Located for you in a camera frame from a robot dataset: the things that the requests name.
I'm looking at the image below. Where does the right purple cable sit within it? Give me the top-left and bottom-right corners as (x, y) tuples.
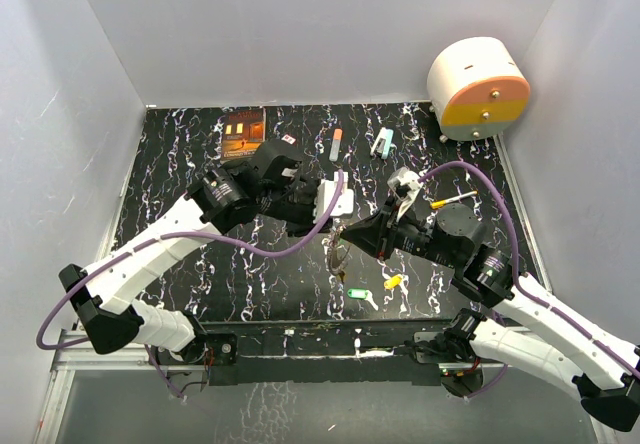
(417, 160), (640, 398)

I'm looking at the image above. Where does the yellow key tag with key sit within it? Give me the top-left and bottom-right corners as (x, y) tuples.
(383, 274), (406, 291)

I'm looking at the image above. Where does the orange grey marker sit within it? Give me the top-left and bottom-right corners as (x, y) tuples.
(329, 128), (343, 162)

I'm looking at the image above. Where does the black base frame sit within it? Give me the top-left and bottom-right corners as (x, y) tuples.
(151, 319), (489, 396)

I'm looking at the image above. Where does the purple cable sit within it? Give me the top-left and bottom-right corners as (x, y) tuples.
(36, 169), (346, 400)
(417, 160), (640, 398)

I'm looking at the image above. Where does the orange paperback book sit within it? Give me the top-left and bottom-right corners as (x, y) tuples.
(220, 107), (266, 162)

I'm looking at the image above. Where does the large keyring with yellow grip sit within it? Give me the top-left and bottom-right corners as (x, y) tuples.
(325, 224), (351, 283)

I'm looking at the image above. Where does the white pink yellow drum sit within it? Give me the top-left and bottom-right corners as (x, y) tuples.
(426, 37), (531, 142)

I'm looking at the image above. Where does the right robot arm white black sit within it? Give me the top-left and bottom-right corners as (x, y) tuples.
(341, 203), (639, 432)

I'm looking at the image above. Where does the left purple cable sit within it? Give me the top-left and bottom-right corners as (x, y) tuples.
(36, 169), (346, 400)

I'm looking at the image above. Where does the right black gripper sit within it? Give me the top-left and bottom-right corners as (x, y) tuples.
(341, 196), (460, 269)

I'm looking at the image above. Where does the light blue stapler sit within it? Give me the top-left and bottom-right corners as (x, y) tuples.
(370, 127), (394, 160)

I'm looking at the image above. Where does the small red white box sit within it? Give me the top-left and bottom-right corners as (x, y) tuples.
(282, 134), (296, 145)

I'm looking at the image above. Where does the white yellow pen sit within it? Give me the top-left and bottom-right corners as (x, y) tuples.
(430, 190), (478, 210)

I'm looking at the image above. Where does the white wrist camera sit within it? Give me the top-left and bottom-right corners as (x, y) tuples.
(387, 167), (423, 222)
(312, 171), (355, 224)

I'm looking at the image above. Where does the green key tag with key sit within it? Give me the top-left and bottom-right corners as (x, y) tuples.
(347, 288), (379, 310)

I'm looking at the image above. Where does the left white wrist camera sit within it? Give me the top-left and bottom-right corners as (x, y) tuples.
(312, 171), (355, 224)

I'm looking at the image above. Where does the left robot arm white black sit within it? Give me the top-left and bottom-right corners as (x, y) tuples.
(59, 140), (344, 363)

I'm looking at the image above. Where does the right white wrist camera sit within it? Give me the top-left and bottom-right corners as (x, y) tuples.
(387, 167), (423, 222)

